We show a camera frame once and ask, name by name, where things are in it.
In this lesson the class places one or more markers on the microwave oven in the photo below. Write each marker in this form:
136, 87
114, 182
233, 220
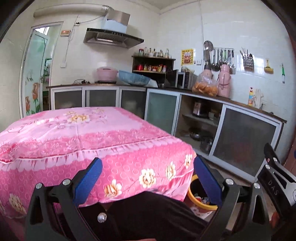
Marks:
180, 80

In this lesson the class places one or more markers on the dark wooden spice shelf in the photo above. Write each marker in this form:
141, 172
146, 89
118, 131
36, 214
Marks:
155, 68

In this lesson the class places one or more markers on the bag of fried snacks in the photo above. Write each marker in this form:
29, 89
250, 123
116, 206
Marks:
205, 85

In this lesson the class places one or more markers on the blue plastic basin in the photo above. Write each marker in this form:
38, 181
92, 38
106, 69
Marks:
133, 78

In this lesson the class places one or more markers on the pink rice cooker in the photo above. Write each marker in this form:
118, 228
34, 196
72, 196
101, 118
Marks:
106, 74

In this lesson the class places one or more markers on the yellow wall poster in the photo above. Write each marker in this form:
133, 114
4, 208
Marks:
187, 57

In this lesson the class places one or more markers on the yellow trash bin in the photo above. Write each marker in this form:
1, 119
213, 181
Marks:
198, 196

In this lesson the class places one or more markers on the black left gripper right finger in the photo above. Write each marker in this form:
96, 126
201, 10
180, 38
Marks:
241, 213

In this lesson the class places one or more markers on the floral glass door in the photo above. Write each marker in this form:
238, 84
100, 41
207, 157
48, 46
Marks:
36, 68

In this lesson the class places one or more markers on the pink thermos jug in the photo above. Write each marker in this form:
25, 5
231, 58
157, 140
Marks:
224, 81

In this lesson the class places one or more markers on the hanging utensil rack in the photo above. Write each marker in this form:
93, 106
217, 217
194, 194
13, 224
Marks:
222, 56

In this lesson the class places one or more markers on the chopstick holder basket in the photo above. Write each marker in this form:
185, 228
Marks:
248, 62

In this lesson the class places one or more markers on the yellow wall brush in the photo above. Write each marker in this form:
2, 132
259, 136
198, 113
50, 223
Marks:
267, 68

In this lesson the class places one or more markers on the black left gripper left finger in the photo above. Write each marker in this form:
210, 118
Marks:
53, 212

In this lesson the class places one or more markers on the white kitchen cabinet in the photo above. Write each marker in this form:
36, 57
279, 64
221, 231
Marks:
239, 131

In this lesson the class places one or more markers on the range hood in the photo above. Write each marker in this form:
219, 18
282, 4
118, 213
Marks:
113, 31

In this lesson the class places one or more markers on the pink blender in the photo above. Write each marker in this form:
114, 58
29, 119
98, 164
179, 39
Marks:
208, 48

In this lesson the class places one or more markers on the steel pot in cabinet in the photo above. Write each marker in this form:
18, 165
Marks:
206, 144

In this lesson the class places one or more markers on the pink floral tablecloth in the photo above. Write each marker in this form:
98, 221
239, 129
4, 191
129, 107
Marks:
52, 146

